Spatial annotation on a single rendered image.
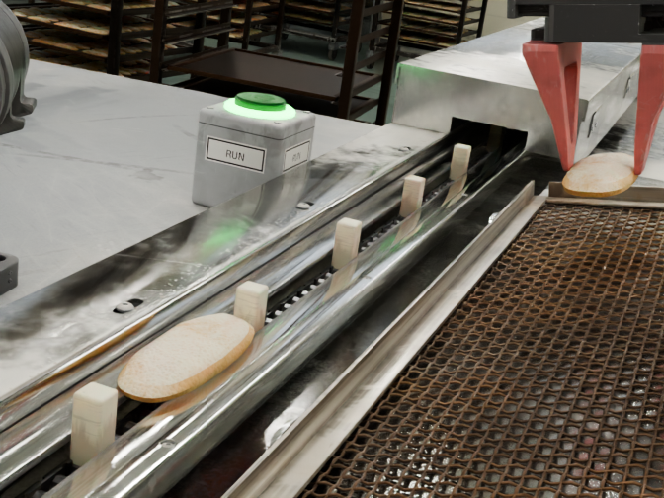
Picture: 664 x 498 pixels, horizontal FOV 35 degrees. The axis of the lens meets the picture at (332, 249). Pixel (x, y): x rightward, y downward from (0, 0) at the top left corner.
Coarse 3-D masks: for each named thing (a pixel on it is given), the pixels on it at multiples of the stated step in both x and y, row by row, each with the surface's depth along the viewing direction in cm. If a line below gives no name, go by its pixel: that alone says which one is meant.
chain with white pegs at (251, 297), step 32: (480, 160) 100; (416, 192) 78; (352, 224) 65; (384, 224) 76; (352, 256) 65; (256, 288) 53; (256, 320) 53; (96, 384) 41; (96, 416) 40; (128, 416) 45; (96, 448) 40
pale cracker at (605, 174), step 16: (592, 160) 60; (608, 160) 59; (624, 160) 60; (576, 176) 56; (592, 176) 56; (608, 176) 56; (624, 176) 57; (576, 192) 55; (592, 192) 55; (608, 192) 55
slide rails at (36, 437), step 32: (480, 128) 108; (448, 160) 93; (384, 192) 80; (448, 192) 83; (416, 224) 73; (288, 256) 64; (320, 256) 65; (320, 288) 59; (288, 320) 54; (128, 352) 48; (256, 352) 50; (32, 416) 42; (64, 416) 42; (160, 416) 43; (0, 448) 39; (32, 448) 40; (128, 448) 41; (0, 480) 37; (64, 480) 38; (96, 480) 38
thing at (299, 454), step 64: (640, 192) 67; (576, 256) 57; (512, 320) 47; (384, 384) 39; (448, 384) 40; (512, 384) 39; (640, 384) 39; (320, 448) 34; (384, 448) 35; (640, 448) 34
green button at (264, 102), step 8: (240, 96) 80; (248, 96) 80; (256, 96) 80; (264, 96) 81; (272, 96) 81; (240, 104) 79; (248, 104) 79; (256, 104) 79; (264, 104) 79; (272, 104) 79; (280, 104) 79
